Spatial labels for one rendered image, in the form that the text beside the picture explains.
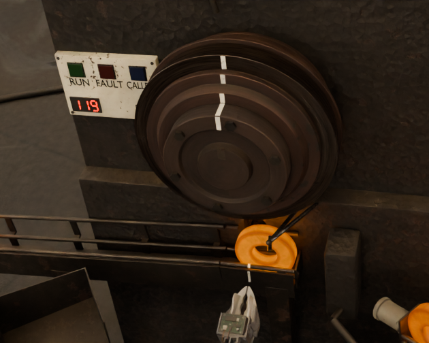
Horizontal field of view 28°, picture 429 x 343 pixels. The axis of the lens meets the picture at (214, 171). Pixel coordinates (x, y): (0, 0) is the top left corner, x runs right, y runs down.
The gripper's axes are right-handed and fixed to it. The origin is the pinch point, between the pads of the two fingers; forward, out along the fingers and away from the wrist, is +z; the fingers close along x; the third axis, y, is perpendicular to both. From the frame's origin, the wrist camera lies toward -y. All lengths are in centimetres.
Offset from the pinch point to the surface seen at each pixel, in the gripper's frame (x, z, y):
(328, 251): -18.0, 12.8, 1.2
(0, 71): 183, 159, -130
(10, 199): 133, 71, -101
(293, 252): -8.7, 13.8, -3.4
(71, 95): 48, 35, 28
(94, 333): 39.9, -12.0, -10.8
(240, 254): 5.2, 12.7, -6.1
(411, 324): -39.0, -1.0, -4.6
